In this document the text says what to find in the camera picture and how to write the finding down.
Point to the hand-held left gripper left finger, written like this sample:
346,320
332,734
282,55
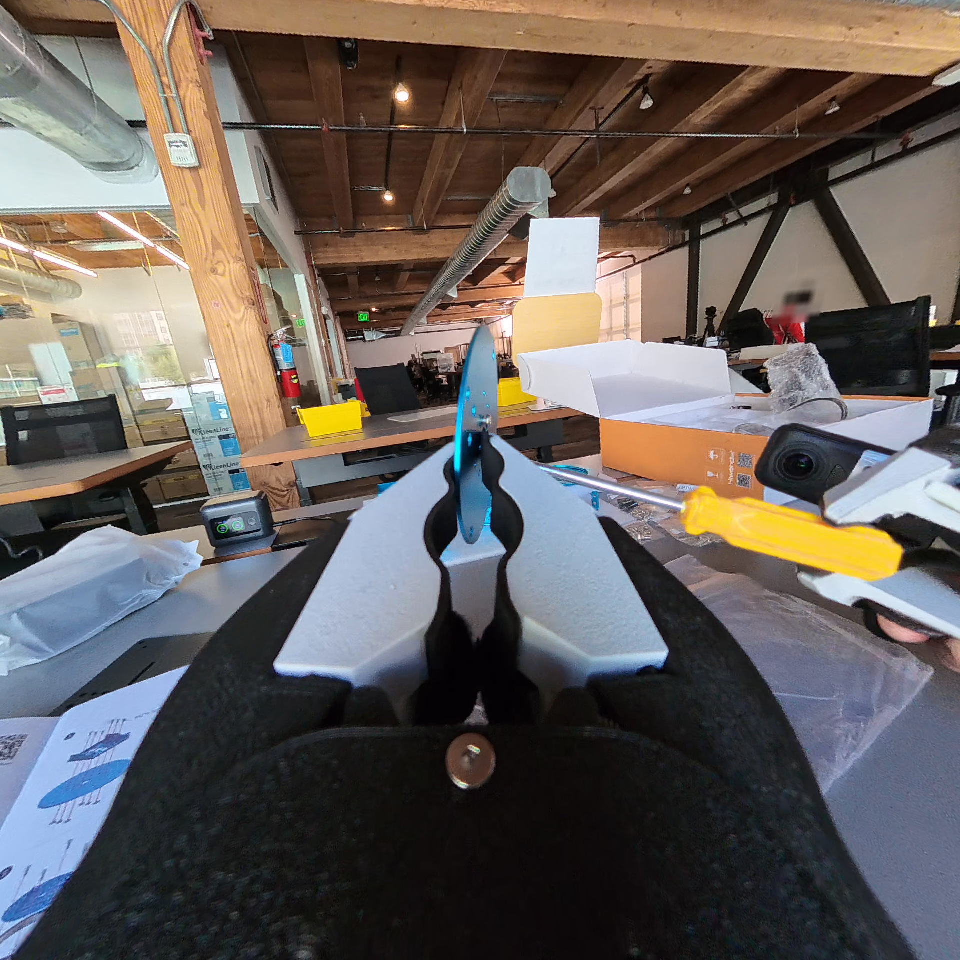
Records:
360,600

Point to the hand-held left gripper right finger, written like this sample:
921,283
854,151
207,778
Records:
585,600

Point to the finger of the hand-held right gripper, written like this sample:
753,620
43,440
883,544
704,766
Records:
922,600
892,484

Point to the blue round metal plate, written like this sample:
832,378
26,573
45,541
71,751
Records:
474,420

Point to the wood-edged grey desk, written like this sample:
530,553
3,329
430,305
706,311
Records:
75,472
337,444

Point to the person's right hand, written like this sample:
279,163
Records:
911,632

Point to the bubble wrap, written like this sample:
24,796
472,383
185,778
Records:
799,375

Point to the pile of small screw bags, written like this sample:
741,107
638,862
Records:
645,525

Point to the grey portable power station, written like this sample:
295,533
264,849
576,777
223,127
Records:
255,502

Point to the clear plastic bag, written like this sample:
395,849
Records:
787,660

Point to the orange and white cardboard box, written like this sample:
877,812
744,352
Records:
660,450

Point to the yellow storage bin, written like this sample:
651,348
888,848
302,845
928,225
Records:
517,394
330,420

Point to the stack of printed cardboard boxes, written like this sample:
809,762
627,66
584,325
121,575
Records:
217,450

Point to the black metal plate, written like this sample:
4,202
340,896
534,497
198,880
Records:
135,667

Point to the red fire extinguisher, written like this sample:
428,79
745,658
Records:
289,375

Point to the yellow rounded sign board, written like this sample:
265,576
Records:
555,326

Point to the white plastic wrapped package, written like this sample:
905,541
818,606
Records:
82,592

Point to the white card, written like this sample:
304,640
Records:
562,255

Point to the grey finned ceiling tube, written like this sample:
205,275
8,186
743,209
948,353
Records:
472,247

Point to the wooden pillar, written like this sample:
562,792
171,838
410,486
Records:
202,262

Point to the assembly guide paper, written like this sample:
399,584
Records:
45,847

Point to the white wall alarm box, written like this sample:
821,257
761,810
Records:
181,150

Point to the silver spiral air duct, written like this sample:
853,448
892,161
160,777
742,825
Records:
60,97

